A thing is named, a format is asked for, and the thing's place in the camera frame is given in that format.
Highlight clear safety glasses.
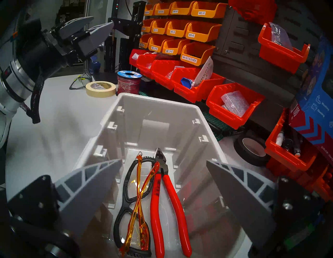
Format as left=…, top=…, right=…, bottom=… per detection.
left=69, top=74, right=93, bottom=90

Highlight black marker pen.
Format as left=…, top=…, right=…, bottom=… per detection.
left=208, top=122, right=246, bottom=138

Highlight beige plastic storage bin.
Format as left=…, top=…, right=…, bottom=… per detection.
left=74, top=93, right=250, bottom=258

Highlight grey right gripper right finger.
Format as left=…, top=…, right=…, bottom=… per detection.
left=207, top=160, right=324, bottom=250

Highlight clear plastic parts bag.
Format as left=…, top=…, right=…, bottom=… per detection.
left=269, top=22, right=293, bottom=51
left=221, top=91, right=250, bottom=117
left=167, top=66, right=182, bottom=80

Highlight green cutting mat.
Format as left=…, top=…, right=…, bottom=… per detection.
left=202, top=111, right=227, bottom=142

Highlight blue cleaning cloths box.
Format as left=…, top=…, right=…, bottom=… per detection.
left=289, top=36, right=333, bottom=167

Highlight yellow bin labelled M2.5-5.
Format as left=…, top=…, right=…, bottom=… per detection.
left=163, top=38, right=191, bottom=56

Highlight yellow bin labelled M3-6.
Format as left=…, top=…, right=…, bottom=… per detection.
left=185, top=22, right=222, bottom=42

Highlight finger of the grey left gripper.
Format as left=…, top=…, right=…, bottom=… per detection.
left=76, top=22, right=115, bottom=57
left=58, top=16, right=94, bottom=39

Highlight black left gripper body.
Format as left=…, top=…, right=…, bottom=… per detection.
left=14, top=20, right=78, bottom=78

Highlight yellow bin labelled M3-8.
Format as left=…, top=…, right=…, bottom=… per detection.
left=167, top=20, right=191, bottom=37

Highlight beige masking tape roll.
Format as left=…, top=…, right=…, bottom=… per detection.
left=86, top=81, right=117, bottom=98

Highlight black tape roll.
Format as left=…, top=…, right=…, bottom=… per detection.
left=233, top=135, right=271, bottom=167

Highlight white paper packet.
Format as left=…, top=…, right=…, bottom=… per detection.
left=191, top=56, right=214, bottom=87

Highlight red plastic parts bin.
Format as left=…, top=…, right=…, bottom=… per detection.
left=170, top=68, right=226, bottom=104
left=129, top=49, right=147, bottom=67
left=258, top=23, right=311, bottom=74
left=150, top=59, right=182, bottom=90
left=265, top=108, right=319, bottom=172
left=136, top=53, right=159, bottom=78
left=265, top=156, right=333, bottom=203
left=229, top=0, right=277, bottom=25
left=206, top=83, right=266, bottom=130

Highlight yellow bin labelled M3-12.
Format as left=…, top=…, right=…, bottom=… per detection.
left=151, top=20, right=171, bottom=35

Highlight yellow bin labelled M3-4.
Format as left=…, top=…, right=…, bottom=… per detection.
left=191, top=1, right=228, bottom=18

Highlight black metal stand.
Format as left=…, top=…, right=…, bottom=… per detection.
left=104, top=0, right=147, bottom=74

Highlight orange black safety glasses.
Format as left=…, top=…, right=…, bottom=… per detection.
left=113, top=151, right=160, bottom=258

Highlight black braided cable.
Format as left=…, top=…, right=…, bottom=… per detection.
left=29, top=74, right=44, bottom=124

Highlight yellow bin labelled M4 HEX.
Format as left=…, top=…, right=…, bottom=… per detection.
left=181, top=42, right=216, bottom=66

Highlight yellow bin labelled M4-6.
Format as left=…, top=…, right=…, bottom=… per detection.
left=170, top=1, right=195, bottom=15

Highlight yellow bin labelled M4X4X6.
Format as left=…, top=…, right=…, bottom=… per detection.
left=155, top=3, right=173, bottom=15

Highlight yellow bin labelled M2.5-6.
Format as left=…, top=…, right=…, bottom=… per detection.
left=148, top=35, right=169, bottom=52

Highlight red-handled pliers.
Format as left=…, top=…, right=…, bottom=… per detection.
left=150, top=148, right=192, bottom=258

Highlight red wire spool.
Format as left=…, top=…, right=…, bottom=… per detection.
left=117, top=70, right=142, bottom=94

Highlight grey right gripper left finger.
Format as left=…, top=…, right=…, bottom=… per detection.
left=8, top=159, right=123, bottom=234

